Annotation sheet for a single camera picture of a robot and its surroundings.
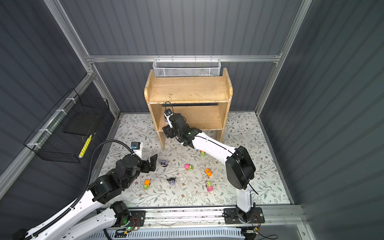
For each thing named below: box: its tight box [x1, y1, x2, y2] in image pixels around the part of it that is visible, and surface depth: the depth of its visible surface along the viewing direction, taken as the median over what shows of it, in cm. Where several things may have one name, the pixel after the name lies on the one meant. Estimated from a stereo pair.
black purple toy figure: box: [166, 177, 176, 186], surface depth 84 cm
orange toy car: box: [204, 168, 213, 177], surface depth 90 cm
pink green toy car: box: [184, 164, 195, 171], surface depth 91 cm
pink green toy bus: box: [206, 181, 214, 193], surface depth 83 cm
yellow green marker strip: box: [78, 134, 93, 158], surface depth 70 cm
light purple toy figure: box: [159, 159, 168, 167], surface depth 91 cm
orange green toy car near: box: [143, 179, 151, 190], surface depth 84 cm
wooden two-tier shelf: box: [144, 68, 233, 150], surface depth 76 cm
